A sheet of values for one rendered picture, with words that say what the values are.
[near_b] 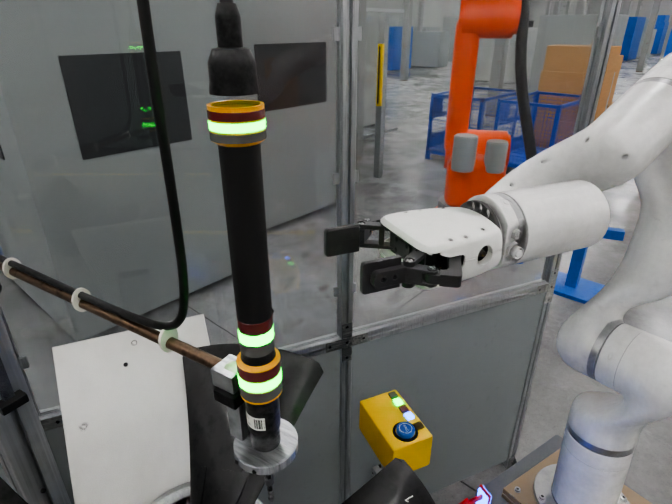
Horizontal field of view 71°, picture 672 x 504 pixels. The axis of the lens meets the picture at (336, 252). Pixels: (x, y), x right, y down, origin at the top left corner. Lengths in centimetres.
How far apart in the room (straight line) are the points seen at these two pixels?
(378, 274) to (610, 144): 36
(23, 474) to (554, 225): 117
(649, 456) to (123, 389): 247
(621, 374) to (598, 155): 43
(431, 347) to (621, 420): 83
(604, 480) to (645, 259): 43
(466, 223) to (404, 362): 120
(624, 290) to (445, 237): 54
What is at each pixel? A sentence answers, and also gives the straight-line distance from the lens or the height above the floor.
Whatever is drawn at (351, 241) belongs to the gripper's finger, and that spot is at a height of 166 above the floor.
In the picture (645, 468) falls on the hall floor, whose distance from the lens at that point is 281.
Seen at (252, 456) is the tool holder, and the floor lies 146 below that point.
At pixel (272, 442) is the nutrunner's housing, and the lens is 54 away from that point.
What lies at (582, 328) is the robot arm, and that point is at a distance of 98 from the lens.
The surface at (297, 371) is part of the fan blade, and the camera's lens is 70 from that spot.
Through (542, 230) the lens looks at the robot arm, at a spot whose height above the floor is 167.
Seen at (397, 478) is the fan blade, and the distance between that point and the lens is 85.
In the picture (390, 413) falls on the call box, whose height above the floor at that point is 107.
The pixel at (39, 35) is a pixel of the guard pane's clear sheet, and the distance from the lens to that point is 109.
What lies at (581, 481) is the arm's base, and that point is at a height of 107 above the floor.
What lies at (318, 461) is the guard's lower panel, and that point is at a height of 50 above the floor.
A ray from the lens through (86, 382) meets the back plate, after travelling 95.
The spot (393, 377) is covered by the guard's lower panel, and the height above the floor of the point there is 77.
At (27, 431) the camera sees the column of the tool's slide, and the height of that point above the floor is 108.
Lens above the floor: 187
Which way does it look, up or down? 26 degrees down
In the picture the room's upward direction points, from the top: straight up
